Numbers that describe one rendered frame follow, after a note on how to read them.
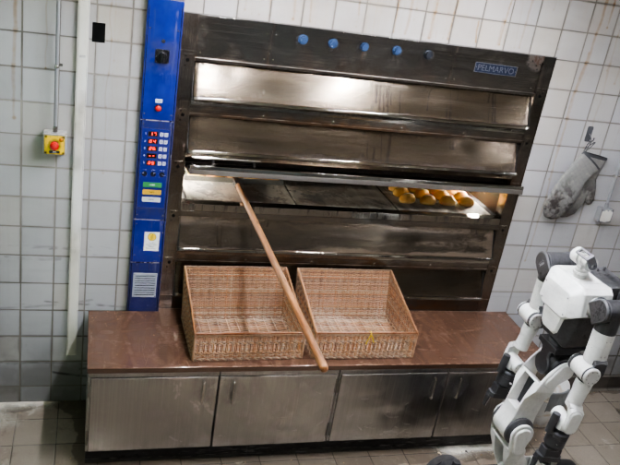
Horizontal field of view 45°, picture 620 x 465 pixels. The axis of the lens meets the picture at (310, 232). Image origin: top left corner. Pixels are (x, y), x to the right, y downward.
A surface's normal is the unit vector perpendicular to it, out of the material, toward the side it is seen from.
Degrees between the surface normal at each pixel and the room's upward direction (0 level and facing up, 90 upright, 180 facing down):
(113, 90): 90
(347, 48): 90
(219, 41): 90
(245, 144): 70
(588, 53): 90
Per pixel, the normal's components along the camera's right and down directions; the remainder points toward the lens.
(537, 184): 0.25, 0.41
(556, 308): -0.95, -0.04
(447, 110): 0.29, 0.07
